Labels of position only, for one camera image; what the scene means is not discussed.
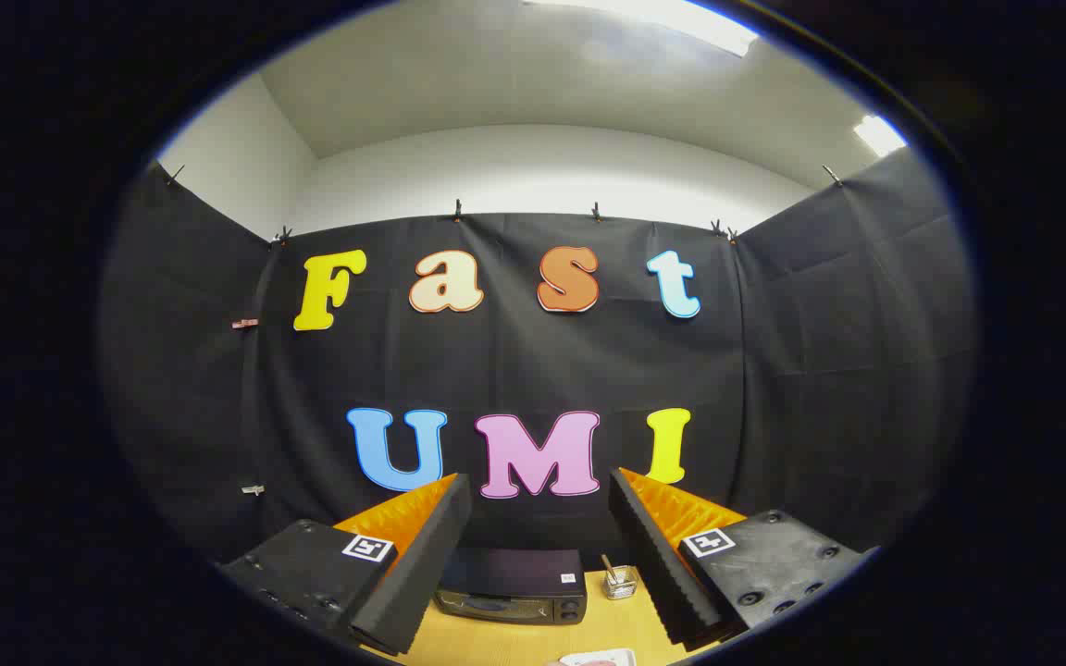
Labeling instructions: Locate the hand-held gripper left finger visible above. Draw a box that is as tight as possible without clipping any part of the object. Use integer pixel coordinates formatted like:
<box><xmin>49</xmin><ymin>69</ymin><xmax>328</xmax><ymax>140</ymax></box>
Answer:
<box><xmin>218</xmin><ymin>474</ymin><xmax>475</xmax><ymax>658</ymax></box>

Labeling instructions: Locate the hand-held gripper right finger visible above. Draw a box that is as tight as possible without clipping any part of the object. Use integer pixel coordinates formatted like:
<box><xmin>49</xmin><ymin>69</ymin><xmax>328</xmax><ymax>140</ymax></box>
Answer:
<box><xmin>607</xmin><ymin>467</ymin><xmax>881</xmax><ymax>651</ymax></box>

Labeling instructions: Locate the black toaster oven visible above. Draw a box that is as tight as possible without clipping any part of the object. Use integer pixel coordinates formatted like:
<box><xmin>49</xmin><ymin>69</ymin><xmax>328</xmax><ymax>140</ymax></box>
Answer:
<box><xmin>431</xmin><ymin>548</ymin><xmax>588</xmax><ymax>626</ymax></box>

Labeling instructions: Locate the white square plate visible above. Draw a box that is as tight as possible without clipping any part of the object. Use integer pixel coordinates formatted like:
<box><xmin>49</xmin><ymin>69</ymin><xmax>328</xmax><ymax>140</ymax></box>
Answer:
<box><xmin>559</xmin><ymin>647</ymin><xmax>638</xmax><ymax>666</ymax></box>

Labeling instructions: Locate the row of black cloth clips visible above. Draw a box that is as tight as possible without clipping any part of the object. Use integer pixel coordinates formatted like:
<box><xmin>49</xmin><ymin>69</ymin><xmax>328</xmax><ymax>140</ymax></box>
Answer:
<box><xmin>166</xmin><ymin>165</ymin><xmax>844</xmax><ymax>246</ymax></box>

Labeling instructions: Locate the small ceiling light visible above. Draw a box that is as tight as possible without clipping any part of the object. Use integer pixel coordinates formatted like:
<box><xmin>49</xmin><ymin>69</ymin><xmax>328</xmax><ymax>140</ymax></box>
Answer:
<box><xmin>854</xmin><ymin>115</ymin><xmax>909</xmax><ymax>158</ymax></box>

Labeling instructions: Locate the long ceiling light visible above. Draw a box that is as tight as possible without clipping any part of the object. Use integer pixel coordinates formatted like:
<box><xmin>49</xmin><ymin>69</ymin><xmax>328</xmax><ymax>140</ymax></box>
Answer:
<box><xmin>524</xmin><ymin>0</ymin><xmax>761</xmax><ymax>58</ymax></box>

